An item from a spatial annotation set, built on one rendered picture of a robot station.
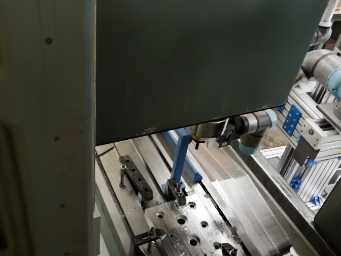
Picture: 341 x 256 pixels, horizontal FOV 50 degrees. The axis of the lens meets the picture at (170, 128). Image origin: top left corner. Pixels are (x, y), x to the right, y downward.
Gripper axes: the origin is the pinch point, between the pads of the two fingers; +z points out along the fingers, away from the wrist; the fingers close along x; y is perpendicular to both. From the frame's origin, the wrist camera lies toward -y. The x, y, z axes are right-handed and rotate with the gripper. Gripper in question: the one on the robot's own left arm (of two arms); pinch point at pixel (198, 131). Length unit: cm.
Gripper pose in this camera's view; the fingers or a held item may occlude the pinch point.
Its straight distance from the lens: 123.7
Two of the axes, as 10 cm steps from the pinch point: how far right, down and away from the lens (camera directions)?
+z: -8.5, 1.9, -5.0
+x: -5.0, -6.2, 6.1
